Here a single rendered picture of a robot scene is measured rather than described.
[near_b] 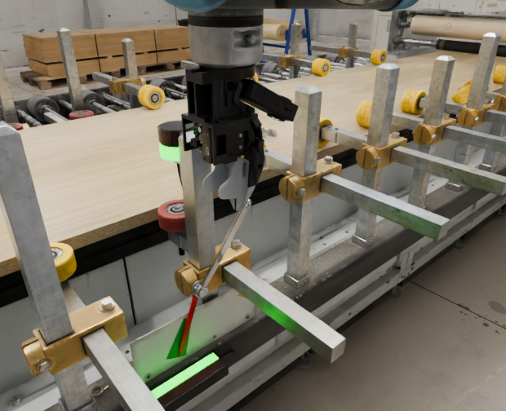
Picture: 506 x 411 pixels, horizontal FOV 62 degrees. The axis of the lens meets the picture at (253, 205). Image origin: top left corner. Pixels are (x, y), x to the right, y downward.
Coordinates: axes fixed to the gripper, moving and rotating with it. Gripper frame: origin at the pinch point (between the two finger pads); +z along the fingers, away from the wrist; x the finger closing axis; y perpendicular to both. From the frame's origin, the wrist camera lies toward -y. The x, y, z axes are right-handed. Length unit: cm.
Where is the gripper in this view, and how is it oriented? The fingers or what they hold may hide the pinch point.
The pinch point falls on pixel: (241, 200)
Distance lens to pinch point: 63.6
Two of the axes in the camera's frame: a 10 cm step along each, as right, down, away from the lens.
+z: -0.1, 8.8, 4.7
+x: 6.6, 3.6, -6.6
